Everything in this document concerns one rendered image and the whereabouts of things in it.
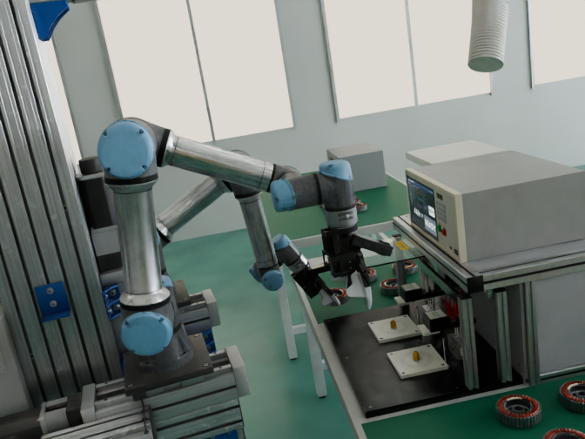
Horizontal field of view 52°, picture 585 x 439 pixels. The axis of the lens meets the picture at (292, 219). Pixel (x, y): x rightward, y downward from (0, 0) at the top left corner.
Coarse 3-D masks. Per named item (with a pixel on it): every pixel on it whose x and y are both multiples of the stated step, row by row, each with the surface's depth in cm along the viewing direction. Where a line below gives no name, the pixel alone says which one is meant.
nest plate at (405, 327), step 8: (384, 320) 220; (400, 320) 218; (408, 320) 217; (376, 328) 215; (384, 328) 214; (392, 328) 213; (400, 328) 212; (408, 328) 211; (416, 328) 210; (376, 336) 209; (384, 336) 208; (392, 336) 207; (400, 336) 207; (408, 336) 207
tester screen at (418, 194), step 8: (408, 184) 208; (416, 184) 200; (416, 192) 201; (424, 192) 193; (432, 192) 186; (416, 200) 203; (424, 200) 195; (432, 200) 187; (416, 208) 205; (416, 216) 206; (432, 216) 190; (424, 224) 199
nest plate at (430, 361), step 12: (408, 348) 198; (420, 348) 196; (432, 348) 195; (396, 360) 192; (408, 360) 191; (420, 360) 190; (432, 360) 189; (408, 372) 184; (420, 372) 184; (432, 372) 184
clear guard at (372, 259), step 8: (392, 240) 216; (400, 240) 215; (416, 248) 205; (368, 256) 205; (376, 256) 204; (384, 256) 202; (392, 256) 201; (400, 256) 200; (408, 256) 199; (416, 256) 198; (424, 256) 198; (368, 264) 198; (376, 264) 197; (384, 264) 196
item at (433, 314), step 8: (424, 312) 190; (432, 312) 189; (440, 312) 189; (424, 320) 190; (432, 320) 185; (440, 320) 185; (448, 320) 185; (456, 320) 187; (424, 328) 188; (432, 328) 185; (440, 328) 185; (448, 328) 186; (456, 328) 192
